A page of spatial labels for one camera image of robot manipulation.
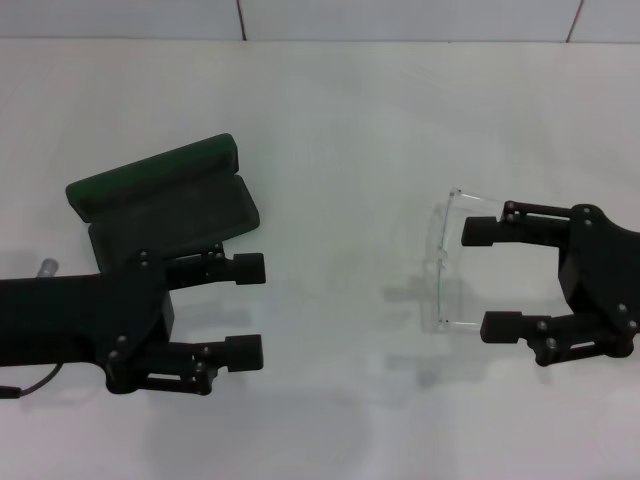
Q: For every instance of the green glasses case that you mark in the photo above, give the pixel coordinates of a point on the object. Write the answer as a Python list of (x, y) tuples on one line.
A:
[(165, 200)]

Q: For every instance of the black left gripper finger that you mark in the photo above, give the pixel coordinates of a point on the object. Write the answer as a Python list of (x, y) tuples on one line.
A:
[(245, 352), (249, 269)]

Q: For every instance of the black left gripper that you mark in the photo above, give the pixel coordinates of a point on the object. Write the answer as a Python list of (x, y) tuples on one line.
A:
[(75, 320)]

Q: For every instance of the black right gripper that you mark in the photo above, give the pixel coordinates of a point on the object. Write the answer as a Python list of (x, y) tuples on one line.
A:
[(605, 280)]

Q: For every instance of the clear plastic glasses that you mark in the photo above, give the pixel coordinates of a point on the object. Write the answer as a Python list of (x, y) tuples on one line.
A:
[(442, 300)]

